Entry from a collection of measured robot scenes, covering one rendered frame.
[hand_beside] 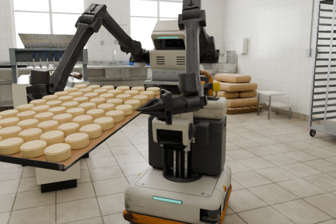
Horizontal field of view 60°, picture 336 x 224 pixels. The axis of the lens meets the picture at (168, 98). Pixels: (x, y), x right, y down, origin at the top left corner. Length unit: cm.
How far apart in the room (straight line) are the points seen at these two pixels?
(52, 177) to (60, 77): 146
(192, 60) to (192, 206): 102
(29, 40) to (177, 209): 215
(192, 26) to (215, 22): 630
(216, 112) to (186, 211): 65
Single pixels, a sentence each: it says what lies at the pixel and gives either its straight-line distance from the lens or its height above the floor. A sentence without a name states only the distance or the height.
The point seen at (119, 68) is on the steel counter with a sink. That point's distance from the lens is 580.
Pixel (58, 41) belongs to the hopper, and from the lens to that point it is 318.
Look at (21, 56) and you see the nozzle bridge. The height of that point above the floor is 110.
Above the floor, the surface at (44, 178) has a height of 13.
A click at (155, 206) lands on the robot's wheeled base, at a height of 19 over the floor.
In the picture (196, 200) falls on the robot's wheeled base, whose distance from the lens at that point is 183.
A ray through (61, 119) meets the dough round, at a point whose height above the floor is 96.
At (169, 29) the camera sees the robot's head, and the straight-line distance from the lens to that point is 166.
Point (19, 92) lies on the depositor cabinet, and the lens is 316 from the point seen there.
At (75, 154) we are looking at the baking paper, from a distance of 63.
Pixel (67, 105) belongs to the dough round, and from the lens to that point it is 93.
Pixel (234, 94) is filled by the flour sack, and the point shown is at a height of 35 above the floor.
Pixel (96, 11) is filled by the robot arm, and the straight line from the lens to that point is 142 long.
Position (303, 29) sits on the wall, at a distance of 556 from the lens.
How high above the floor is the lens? 112
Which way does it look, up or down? 9 degrees down
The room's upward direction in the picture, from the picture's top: straight up
